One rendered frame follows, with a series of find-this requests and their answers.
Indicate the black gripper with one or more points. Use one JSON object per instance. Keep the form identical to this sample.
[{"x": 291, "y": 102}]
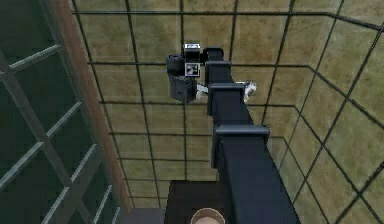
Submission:
[{"x": 181, "y": 87}]

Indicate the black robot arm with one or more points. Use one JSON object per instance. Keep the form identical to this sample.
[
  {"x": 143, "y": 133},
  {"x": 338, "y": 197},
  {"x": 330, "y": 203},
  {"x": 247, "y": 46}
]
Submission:
[{"x": 246, "y": 166}]

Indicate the dark brown stand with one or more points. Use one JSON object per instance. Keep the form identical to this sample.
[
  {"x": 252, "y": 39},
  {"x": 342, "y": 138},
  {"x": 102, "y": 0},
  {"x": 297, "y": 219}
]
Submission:
[{"x": 190, "y": 198}]

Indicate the tan round cup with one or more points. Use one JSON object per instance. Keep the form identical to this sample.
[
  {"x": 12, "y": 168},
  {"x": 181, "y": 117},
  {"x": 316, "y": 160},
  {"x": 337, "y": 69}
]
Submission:
[{"x": 207, "y": 217}]

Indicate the dark window with grey bars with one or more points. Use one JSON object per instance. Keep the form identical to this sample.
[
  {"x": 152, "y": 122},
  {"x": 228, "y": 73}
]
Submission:
[{"x": 40, "y": 133}]

